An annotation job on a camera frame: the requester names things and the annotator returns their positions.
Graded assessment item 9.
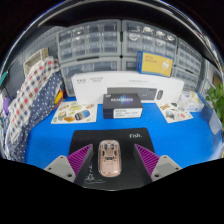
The red and white checkered cloth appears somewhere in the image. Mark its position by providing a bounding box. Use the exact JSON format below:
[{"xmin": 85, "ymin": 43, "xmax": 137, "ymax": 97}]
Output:
[{"xmin": 6, "ymin": 55, "xmax": 61, "ymax": 148}]

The long white keyboard box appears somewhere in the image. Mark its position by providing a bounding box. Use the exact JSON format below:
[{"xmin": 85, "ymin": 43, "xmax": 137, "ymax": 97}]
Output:
[{"xmin": 70, "ymin": 70, "xmax": 185, "ymax": 105}]

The black mouse pad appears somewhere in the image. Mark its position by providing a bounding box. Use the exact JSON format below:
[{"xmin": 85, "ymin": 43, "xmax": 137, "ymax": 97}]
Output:
[{"xmin": 68, "ymin": 127, "xmax": 156, "ymax": 192}]

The yellow and blue box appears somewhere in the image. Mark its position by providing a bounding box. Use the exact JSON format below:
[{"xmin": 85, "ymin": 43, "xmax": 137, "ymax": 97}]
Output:
[{"xmin": 136, "ymin": 50, "xmax": 175, "ymax": 78}]

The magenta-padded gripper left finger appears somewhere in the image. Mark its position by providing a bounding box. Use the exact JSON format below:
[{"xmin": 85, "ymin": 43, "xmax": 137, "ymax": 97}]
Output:
[{"xmin": 44, "ymin": 143, "xmax": 95, "ymax": 187}]

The green plant in white pot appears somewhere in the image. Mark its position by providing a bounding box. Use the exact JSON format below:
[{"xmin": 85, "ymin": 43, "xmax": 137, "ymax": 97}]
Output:
[{"xmin": 199, "ymin": 82, "xmax": 224, "ymax": 136}]

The blue dotted cloth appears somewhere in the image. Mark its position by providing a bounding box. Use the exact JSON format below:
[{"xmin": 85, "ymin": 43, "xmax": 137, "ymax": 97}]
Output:
[{"xmin": 4, "ymin": 71, "xmax": 64, "ymax": 164}]

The grey drawer cabinet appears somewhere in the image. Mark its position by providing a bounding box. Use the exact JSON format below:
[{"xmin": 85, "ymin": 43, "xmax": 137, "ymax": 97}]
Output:
[
  {"xmin": 173, "ymin": 37, "xmax": 204, "ymax": 94},
  {"xmin": 56, "ymin": 19, "xmax": 122, "ymax": 98},
  {"xmin": 121, "ymin": 19, "xmax": 178, "ymax": 73}
]

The white woven basket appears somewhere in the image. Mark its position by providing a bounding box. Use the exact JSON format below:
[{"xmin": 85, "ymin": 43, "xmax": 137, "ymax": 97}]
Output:
[{"xmin": 23, "ymin": 47, "xmax": 50, "ymax": 77}]

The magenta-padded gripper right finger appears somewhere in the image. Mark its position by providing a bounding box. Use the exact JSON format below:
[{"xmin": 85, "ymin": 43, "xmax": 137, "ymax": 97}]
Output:
[{"xmin": 133, "ymin": 143, "xmax": 184, "ymax": 186}]

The white sticker sheet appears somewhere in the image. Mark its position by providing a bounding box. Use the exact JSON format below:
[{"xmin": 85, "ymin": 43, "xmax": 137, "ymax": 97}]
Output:
[
  {"xmin": 50, "ymin": 101, "xmax": 98, "ymax": 125},
  {"xmin": 155, "ymin": 101, "xmax": 194, "ymax": 124}
]

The small black box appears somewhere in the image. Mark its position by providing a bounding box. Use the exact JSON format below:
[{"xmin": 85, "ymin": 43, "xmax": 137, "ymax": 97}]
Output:
[{"xmin": 102, "ymin": 92, "xmax": 144, "ymax": 120}]

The dark wall shelf unit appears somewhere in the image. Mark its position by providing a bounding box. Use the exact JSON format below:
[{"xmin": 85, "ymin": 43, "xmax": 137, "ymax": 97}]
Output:
[{"xmin": 3, "ymin": 0, "xmax": 221, "ymax": 68}]

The transparent pink computer mouse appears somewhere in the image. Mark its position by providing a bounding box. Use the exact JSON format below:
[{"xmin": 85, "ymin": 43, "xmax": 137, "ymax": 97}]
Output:
[{"xmin": 97, "ymin": 139, "xmax": 121, "ymax": 178}]

